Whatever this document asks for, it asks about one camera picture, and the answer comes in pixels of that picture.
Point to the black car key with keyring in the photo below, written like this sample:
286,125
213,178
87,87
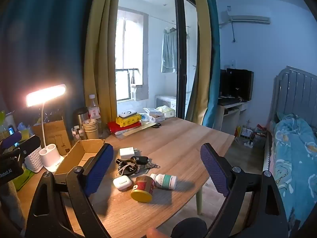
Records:
140,160

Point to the red folder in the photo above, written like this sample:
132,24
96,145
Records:
114,127

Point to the stainless steel thermos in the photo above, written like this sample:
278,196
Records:
80,117

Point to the black scissors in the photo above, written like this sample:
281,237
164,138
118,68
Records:
155,125

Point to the hanging pale garment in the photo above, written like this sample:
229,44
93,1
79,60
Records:
169,52

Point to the yellow curtain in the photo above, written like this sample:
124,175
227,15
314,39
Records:
200,54
101,54

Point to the yellow tissue pack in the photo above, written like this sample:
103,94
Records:
128,121

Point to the black monitor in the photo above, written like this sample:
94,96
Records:
240,84

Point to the white charger adapter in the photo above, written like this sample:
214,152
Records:
126,152

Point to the stack of brown paper cups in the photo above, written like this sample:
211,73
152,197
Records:
90,131

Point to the clear plastic water bottle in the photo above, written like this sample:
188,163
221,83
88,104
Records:
94,111

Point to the white earbuds case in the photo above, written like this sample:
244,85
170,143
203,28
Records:
122,182

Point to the red tin can gold lid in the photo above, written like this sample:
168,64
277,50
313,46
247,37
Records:
143,186

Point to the person's right hand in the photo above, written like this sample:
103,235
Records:
157,233

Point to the white plastic basket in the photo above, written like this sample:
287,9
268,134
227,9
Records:
33,160

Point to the white desk lamp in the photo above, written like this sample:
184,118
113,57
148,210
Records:
49,156

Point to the blue curtain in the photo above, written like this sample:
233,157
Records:
214,67

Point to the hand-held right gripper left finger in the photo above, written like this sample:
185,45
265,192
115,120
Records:
99,168

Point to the brown cardboard box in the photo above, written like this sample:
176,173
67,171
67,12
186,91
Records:
74,153

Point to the blue printed blanket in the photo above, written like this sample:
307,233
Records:
297,158

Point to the green table leg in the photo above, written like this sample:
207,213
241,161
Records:
199,200

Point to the white pill bottle green label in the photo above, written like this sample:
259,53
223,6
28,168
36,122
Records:
164,181

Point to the white computer desk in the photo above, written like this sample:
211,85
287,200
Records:
230,114

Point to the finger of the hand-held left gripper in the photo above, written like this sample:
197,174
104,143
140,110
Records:
12,138
31,142

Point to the white power strip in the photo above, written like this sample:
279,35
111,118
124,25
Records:
249,143

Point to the printed lamp packaging box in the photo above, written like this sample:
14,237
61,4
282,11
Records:
53,133

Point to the white air conditioner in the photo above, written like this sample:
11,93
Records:
245,17

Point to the patterned glass jar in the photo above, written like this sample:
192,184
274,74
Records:
78,133

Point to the white flat device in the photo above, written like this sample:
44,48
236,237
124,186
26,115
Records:
127,114

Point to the green packet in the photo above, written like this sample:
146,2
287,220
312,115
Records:
22,181

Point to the grey padded headboard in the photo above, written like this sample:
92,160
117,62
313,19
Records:
294,94

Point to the black sliding door frame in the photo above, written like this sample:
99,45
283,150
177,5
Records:
182,54

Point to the white appliance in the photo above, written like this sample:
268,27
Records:
164,100

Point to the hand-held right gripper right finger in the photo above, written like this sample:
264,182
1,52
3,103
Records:
214,171

